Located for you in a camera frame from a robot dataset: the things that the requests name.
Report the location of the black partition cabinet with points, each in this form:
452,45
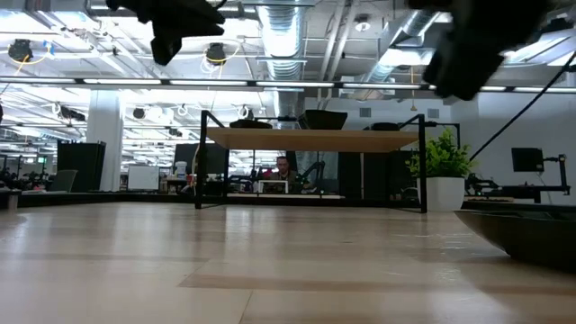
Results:
81,166

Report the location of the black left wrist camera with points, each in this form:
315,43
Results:
165,49

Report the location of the white building column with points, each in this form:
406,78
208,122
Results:
104,135

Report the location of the small black monitor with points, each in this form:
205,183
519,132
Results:
526,159

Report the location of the long ceiling light strip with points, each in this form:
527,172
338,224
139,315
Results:
292,84

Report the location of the grey office chair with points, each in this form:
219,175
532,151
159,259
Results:
63,181

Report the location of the black office desk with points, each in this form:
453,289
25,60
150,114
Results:
535,191

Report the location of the wooden shelf with black legs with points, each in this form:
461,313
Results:
310,140

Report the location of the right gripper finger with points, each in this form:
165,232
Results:
463,78

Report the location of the green plant in white pot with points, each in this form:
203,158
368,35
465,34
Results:
443,193

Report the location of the white board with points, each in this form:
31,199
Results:
143,177

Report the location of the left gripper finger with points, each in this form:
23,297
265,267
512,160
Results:
207,17
207,30

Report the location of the group of black trays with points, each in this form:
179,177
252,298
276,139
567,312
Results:
292,203

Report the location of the bright ceiling light panel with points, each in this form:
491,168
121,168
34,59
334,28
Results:
405,58

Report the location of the black ceiling camera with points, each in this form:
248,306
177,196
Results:
20,50

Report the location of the black teardrop mini plate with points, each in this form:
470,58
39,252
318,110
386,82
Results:
384,127

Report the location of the wide silver air duct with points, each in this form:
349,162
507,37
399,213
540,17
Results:
282,45

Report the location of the large black monitor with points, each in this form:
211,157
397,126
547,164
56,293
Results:
216,158

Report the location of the person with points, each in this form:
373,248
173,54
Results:
282,173

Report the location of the black square tray stack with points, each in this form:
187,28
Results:
324,113
324,125

